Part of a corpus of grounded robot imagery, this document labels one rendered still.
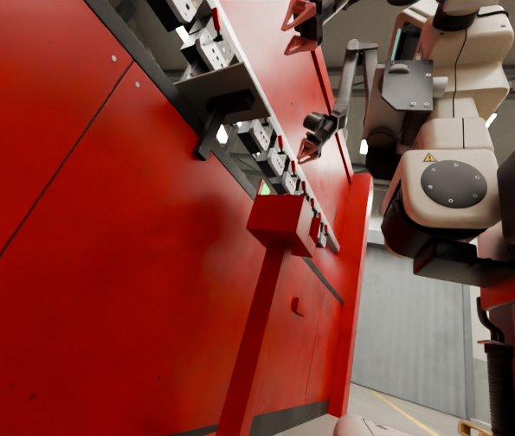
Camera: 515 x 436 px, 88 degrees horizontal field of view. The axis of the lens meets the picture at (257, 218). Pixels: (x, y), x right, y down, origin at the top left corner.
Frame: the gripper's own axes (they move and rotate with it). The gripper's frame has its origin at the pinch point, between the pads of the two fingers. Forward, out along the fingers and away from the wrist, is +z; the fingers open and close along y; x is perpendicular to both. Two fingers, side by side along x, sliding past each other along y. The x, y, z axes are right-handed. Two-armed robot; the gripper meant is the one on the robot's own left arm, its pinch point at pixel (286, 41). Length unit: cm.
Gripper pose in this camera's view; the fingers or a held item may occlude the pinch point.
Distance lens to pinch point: 73.6
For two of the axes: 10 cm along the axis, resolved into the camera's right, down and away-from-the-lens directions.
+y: -2.0, -4.5, -8.7
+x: 7.2, 5.4, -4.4
